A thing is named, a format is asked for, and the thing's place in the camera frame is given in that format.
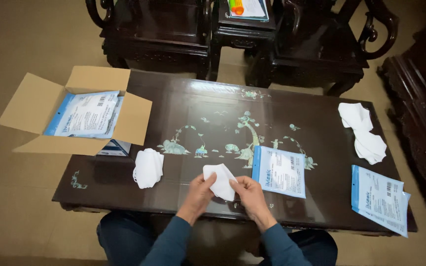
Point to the person's left hand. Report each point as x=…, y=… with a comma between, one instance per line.
x=196, y=195

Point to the person's right hand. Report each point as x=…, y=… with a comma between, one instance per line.
x=252, y=199

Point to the single white face mask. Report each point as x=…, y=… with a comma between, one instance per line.
x=221, y=180

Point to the blue white mask packet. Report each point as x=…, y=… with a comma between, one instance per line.
x=280, y=171
x=85, y=114
x=398, y=218
x=375, y=188
x=117, y=118

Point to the pile of white face masks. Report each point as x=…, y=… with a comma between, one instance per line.
x=148, y=168
x=355, y=116
x=370, y=147

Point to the person's right leg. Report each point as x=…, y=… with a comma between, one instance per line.
x=316, y=247

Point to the person's leg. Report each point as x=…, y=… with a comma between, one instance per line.
x=316, y=247
x=124, y=240

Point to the person's left leg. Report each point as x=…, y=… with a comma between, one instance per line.
x=124, y=240

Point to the small blue white carton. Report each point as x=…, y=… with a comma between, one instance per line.
x=117, y=147

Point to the dark carved wooden armchair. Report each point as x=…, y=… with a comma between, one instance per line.
x=316, y=48
x=154, y=37

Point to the dark wooden side table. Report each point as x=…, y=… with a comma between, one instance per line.
x=242, y=35

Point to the open cardboard box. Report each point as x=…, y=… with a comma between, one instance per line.
x=31, y=105

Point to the white printed paper sheet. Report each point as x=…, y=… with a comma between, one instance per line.
x=253, y=9

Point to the dark carved wooden bench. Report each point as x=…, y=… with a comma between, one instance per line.
x=423, y=111

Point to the orange green plastic toy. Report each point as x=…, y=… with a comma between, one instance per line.
x=236, y=6

